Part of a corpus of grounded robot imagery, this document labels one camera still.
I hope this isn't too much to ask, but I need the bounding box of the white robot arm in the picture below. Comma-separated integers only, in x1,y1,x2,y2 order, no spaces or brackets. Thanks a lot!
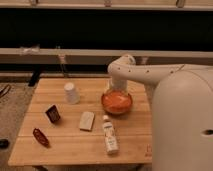
108,55,213,171

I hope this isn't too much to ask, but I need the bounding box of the orange bowl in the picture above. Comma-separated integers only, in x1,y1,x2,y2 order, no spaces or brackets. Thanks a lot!
101,90,133,115

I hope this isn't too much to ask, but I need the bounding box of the beige sponge block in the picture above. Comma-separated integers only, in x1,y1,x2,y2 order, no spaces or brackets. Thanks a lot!
79,111,95,131

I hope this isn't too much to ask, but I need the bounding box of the wooden table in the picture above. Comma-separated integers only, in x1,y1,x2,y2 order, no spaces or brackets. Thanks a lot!
8,78,152,166

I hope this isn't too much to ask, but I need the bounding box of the white plastic bottle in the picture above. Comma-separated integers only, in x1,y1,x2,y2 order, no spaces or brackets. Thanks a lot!
102,115,119,154

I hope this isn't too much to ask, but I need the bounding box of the red chili pepper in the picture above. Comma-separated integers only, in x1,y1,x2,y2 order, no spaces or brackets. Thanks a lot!
33,128,49,147

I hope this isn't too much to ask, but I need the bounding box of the black object on floor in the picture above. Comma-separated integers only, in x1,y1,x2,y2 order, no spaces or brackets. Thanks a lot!
0,139,10,149

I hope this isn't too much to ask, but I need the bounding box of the black cable left floor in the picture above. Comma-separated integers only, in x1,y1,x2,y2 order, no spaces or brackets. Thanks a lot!
0,83,12,99

